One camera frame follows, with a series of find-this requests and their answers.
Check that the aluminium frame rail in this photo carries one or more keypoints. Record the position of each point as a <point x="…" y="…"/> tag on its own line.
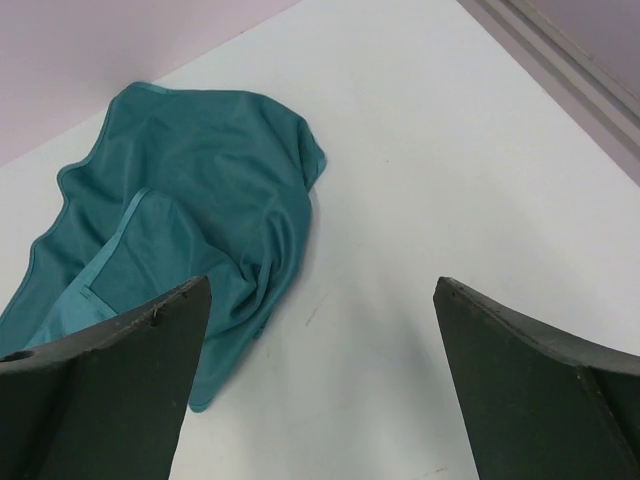
<point x="591" y="48"/>

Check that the teal cloth napkin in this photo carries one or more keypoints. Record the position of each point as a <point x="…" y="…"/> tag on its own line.
<point x="179" y="184"/>

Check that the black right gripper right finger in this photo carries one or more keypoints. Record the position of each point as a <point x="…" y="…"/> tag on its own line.
<point x="537" y="402"/>

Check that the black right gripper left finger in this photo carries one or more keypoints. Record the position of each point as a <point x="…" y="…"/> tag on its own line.
<point x="106" y="402"/>

